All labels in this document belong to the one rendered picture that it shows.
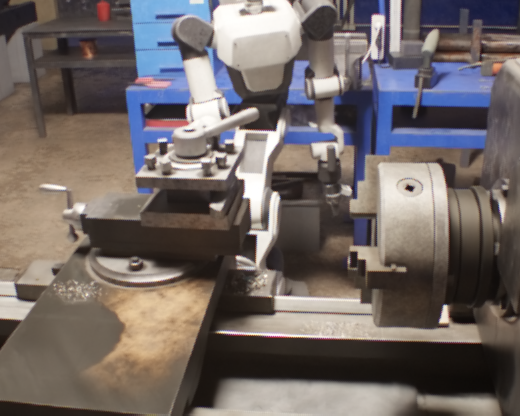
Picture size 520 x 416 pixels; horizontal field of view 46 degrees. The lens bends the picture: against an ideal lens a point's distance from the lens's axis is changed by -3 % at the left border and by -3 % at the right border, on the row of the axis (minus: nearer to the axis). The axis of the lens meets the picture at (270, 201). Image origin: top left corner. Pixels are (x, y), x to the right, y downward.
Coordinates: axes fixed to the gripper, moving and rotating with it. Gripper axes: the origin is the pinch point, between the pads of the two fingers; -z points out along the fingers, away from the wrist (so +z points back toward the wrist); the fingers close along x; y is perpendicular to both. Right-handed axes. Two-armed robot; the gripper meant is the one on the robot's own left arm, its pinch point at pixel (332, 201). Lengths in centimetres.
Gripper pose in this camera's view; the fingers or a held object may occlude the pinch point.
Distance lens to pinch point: 248.5
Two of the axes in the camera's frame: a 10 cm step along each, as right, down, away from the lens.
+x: 1.6, 4.6, -8.7
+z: -1.1, -8.7, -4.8
